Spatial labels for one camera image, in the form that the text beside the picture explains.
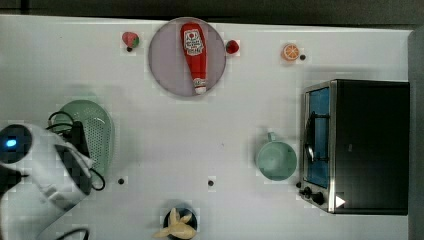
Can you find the red ketchup bottle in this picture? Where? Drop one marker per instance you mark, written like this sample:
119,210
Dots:
195,52

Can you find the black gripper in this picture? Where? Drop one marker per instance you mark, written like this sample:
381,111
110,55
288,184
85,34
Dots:
76,136

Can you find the yellow toy banana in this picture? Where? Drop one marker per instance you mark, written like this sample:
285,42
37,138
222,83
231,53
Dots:
178,227

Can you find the black toaster oven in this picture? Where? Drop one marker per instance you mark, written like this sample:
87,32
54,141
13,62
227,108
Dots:
355,147

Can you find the orange slice toy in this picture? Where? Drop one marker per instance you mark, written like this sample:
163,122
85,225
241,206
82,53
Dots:
290,52

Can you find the red toy strawberry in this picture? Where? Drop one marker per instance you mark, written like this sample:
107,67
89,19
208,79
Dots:
232,47

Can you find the red green toy fruit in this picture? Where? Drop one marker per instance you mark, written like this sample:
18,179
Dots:
130,39

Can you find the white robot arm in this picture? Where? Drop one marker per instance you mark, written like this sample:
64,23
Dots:
55,177

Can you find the green plastic strainer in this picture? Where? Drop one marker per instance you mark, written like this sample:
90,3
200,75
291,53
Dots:
99,132

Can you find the teal mug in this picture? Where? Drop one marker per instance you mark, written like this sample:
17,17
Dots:
276,160

